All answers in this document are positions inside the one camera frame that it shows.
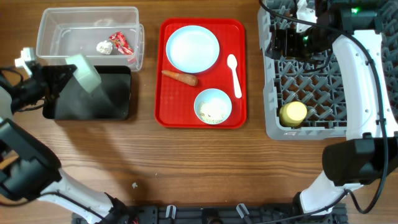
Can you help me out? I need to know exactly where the black plastic tray bin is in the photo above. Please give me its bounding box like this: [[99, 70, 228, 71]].
[[42, 65, 131, 120]]

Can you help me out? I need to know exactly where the rice grains pile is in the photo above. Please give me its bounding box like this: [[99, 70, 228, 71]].
[[198, 101, 228, 124]]

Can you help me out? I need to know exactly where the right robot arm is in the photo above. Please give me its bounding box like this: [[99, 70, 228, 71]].
[[266, 1, 397, 217]]

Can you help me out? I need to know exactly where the red serving tray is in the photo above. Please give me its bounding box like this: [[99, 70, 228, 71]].
[[154, 17, 247, 129]]

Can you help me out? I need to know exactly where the yellow plastic cup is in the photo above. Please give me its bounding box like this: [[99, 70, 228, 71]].
[[279, 101, 307, 128]]

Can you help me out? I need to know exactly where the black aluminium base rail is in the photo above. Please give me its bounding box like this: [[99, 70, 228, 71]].
[[120, 203, 349, 224]]

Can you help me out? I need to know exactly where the red snack wrapper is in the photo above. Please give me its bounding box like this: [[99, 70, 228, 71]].
[[109, 32, 136, 63]]

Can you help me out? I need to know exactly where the orange carrot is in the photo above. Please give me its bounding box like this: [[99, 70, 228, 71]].
[[161, 70, 198, 86]]

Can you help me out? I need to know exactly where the white plastic spoon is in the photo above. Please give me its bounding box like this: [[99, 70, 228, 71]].
[[227, 54, 243, 98]]

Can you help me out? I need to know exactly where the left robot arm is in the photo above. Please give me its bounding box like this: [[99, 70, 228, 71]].
[[1, 62, 136, 223]]

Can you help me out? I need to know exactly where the grey dishwasher rack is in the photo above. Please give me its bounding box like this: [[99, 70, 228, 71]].
[[263, 1, 397, 140]]

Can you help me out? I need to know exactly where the white tissue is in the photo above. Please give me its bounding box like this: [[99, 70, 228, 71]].
[[96, 40, 113, 55]]

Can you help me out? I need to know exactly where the light blue bowl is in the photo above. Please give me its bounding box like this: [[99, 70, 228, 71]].
[[193, 88, 232, 125]]

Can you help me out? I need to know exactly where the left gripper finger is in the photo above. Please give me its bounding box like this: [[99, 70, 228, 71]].
[[42, 65, 77, 78], [45, 70, 75, 103]]

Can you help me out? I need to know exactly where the clear plastic bin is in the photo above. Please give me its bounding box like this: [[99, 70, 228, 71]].
[[36, 6, 144, 72]]

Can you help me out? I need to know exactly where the light blue plate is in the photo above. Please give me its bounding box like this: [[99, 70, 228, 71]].
[[165, 25, 220, 73]]

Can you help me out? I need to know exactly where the mint green bowl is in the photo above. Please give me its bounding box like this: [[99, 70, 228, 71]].
[[65, 54, 101, 94]]

